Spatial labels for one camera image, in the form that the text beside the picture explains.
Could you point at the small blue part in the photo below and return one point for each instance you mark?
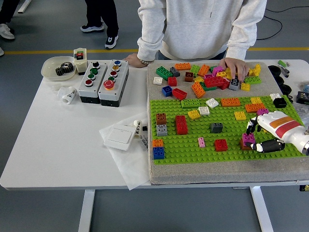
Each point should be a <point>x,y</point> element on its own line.
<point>306,87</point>

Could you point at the emergency-stop button control box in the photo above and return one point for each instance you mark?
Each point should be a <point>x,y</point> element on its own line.
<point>113,82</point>

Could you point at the yellow two-by-two brick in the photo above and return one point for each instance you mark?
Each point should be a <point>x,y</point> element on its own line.
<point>245,86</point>
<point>194,114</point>
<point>256,100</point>
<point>240,115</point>

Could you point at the red two-by-two brick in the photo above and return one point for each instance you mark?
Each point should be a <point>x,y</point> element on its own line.
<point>221,145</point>
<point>172,81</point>

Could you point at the orange two-by-two brick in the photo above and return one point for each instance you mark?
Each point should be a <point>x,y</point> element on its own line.
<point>158,143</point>

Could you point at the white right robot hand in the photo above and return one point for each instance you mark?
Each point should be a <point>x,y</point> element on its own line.
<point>277,125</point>

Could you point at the dark green brick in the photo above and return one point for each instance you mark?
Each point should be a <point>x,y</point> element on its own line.
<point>212,68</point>
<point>211,89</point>

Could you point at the grey felt mat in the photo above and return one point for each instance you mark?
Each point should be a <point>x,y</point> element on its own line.
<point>217,172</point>

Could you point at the black yellow label tag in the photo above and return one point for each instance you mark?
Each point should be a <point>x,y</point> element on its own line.
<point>304,188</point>

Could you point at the white lettered pipe fitting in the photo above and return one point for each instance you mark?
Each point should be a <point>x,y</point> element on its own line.
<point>137,126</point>

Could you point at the black metal gear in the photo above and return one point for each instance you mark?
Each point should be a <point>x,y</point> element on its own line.
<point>68,67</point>
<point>60,71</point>

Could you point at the person's right hand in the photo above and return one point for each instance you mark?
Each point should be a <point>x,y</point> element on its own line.
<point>134,61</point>

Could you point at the four-button control box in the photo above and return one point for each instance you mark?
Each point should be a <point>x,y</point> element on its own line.
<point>93,82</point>

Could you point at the small black box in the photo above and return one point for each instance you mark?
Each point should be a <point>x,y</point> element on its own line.
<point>303,97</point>

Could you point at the lime two-by-four brick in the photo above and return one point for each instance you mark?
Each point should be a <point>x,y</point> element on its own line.
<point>190,103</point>

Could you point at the white plastic bowl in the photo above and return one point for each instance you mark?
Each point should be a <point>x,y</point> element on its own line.
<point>50,70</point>

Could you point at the light grey two-by-two brick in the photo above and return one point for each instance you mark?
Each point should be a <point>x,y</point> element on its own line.
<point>162,130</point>

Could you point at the red upturned brick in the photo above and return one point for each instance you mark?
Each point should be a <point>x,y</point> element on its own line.
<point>179,93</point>

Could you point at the person's right forearm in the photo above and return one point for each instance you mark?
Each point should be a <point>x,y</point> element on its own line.
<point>147,46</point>

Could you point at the orange two-by-four brick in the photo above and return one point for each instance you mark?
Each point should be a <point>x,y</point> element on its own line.
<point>182,66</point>
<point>254,108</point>
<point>204,70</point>
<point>198,89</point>
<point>230,102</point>

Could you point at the white table leg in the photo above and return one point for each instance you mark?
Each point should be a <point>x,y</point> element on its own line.
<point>262,210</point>
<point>85,210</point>

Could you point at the person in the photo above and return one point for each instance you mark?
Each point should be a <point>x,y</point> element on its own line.
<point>6,32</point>
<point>101,14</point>
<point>198,24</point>

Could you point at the blue two-by-two brick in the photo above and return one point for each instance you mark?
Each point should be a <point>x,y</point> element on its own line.
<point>158,153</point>
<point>167,91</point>

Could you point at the clear plastic bag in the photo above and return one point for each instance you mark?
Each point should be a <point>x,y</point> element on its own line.
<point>299,110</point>

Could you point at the black two-by-two brick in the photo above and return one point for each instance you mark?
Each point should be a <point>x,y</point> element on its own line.
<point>280,102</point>

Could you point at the green two-by-four brick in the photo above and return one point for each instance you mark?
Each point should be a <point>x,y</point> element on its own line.
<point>164,73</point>

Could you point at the green studded baseplate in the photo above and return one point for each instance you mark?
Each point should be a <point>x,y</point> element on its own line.
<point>188,154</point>

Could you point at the red two-by-four brick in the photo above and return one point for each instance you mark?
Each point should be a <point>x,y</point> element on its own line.
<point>181,125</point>
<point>213,81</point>

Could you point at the grey two-by-three brick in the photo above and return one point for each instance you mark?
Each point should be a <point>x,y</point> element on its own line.
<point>234,85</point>

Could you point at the person's left forearm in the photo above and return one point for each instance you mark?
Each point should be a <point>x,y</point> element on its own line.
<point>239,46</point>

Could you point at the small green connector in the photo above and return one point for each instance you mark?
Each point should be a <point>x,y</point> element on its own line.
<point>281,62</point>

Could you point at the white two-by-two brick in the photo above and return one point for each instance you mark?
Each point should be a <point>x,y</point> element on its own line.
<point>212,102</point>
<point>275,96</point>
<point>204,110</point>
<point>158,80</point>

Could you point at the small pink brick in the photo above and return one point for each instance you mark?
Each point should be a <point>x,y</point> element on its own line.
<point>201,142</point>

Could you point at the magenta two-by-two brick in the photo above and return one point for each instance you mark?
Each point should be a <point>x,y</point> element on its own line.
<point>248,139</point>
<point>262,111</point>

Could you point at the white wall switch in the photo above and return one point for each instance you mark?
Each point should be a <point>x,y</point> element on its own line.
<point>120,136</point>

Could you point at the white pipe tee fitting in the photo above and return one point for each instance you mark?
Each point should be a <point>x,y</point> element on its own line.
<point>68,95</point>

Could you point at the white background desk leg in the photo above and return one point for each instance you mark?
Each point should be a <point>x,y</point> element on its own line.
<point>24,6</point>

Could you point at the person's left hand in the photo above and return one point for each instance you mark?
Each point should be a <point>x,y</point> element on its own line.
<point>235,66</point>

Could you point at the dark grey two-by-two brick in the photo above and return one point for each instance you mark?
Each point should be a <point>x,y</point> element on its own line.
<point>216,127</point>
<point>175,71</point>

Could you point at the cream small switch box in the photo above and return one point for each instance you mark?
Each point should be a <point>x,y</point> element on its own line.
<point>80,60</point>

